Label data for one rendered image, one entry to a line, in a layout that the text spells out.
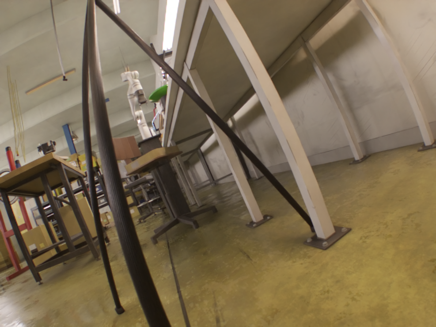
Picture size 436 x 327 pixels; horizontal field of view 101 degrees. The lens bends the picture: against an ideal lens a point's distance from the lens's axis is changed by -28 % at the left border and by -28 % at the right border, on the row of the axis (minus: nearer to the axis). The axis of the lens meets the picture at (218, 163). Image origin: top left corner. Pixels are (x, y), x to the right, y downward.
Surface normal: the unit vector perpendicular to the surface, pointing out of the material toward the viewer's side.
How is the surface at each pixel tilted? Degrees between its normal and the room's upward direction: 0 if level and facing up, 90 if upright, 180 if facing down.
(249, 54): 90
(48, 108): 90
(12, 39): 90
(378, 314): 0
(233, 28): 90
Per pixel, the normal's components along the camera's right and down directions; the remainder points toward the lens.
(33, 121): 0.24, -0.12
